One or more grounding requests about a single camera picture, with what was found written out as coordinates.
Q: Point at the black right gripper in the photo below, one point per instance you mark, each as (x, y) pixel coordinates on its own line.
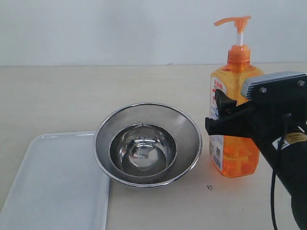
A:
(265, 121)

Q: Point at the orange dish soap pump bottle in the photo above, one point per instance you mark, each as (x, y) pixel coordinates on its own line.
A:
(233, 156)

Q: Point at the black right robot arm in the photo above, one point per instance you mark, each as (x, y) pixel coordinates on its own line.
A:
(291, 169)

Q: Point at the steel mesh colander bowl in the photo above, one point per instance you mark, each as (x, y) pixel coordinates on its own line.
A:
(181, 126)

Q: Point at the small stainless steel bowl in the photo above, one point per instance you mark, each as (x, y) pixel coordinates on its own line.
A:
(143, 152)

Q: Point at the white plastic tray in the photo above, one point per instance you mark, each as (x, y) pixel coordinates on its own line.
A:
(59, 186)

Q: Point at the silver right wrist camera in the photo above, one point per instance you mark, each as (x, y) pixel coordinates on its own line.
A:
(273, 83)

